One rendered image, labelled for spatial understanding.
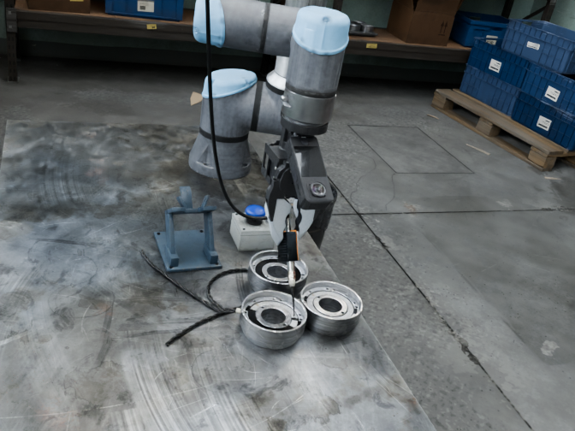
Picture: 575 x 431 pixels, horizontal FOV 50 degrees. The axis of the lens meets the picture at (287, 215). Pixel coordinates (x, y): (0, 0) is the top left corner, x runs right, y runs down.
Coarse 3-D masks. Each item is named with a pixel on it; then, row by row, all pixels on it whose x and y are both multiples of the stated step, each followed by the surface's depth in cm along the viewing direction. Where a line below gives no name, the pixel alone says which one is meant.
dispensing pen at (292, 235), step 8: (288, 216) 99; (288, 224) 99; (288, 232) 97; (288, 240) 97; (280, 248) 100; (288, 248) 97; (296, 248) 98; (280, 256) 100; (288, 256) 97; (296, 256) 97; (288, 264) 99; (288, 272) 99; (288, 280) 99
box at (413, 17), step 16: (400, 0) 482; (416, 0) 505; (432, 0) 467; (448, 0) 471; (400, 16) 485; (416, 16) 471; (432, 16) 475; (448, 16) 480; (400, 32) 487; (416, 32) 479; (432, 32) 483; (448, 32) 488
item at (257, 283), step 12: (264, 252) 112; (276, 252) 113; (252, 264) 110; (276, 264) 111; (300, 264) 112; (252, 276) 106; (276, 276) 112; (252, 288) 108; (264, 288) 105; (276, 288) 104; (288, 288) 105; (300, 288) 107
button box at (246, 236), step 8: (232, 216) 122; (240, 216) 121; (232, 224) 122; (240, 224) 118; (248, 224) 119; (256, 224) 119; (264, 224) 120; (232, 232) 122; (240, 232) 116; (248, 232) 117; (256, 232) 117; (264, 232) 118; (240, 240) 117; (248, 240) 118; (256, 240) 118; (264, 240) 119; (272, 240) 119; (240, 248) 118; (248, 248) 118; (256, 248) 119; (264, 248) 120; (272, 248) 120
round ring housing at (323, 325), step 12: (312, 288) 106; (324, 288) 107; (336, 288) 107; (348, 288) 106; (300, 300) 102; (324, 300) 105; (336, 300) 105; (360, 300) 103; (312, 312) 99; (324, 312) 101; (336, 312) 101; (360, 312) 101; (312, 324) 100; (324, 324) 99; (336, 324) 98; (348, 324) 99
